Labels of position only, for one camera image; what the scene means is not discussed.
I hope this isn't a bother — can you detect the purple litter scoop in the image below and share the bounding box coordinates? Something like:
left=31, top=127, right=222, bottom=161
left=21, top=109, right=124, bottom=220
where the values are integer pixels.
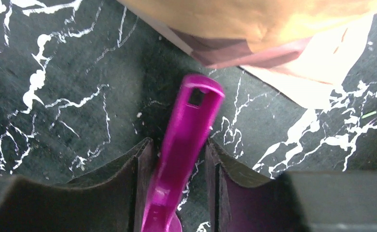
left=141, top=74, right=225, bottom=232

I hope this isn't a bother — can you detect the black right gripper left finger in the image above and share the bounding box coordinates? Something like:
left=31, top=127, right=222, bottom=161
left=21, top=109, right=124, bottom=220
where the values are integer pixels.
left=0, top=138, right=154, bottom=232

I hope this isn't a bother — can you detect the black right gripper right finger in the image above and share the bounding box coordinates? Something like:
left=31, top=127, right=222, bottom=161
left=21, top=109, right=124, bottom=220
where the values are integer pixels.
left=205, top=141, right=377, bottom=232

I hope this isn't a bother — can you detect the cat litter bag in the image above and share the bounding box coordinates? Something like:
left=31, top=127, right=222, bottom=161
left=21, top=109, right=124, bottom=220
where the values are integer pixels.
left=122, top=0, right=377, bottom=109

